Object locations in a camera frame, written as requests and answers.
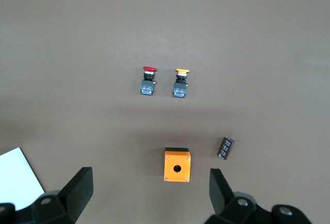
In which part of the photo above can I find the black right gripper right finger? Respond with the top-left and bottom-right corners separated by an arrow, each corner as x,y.
205,168 -> 314,224

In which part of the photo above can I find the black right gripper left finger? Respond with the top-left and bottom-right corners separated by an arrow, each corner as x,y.
0,166 -> 94,224

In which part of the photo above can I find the red mushroom push button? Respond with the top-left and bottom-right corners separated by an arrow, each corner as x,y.
140,66 -> 158,97

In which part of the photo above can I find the white drawer cabinet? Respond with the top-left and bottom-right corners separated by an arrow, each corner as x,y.
0,147 -> 46,211

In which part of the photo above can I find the yellow mushroom push button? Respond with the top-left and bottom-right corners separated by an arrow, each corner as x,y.
172,68 -> 192,99

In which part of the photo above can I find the orange button enclosure box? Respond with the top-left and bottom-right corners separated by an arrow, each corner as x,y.
163,147 -> 192,183

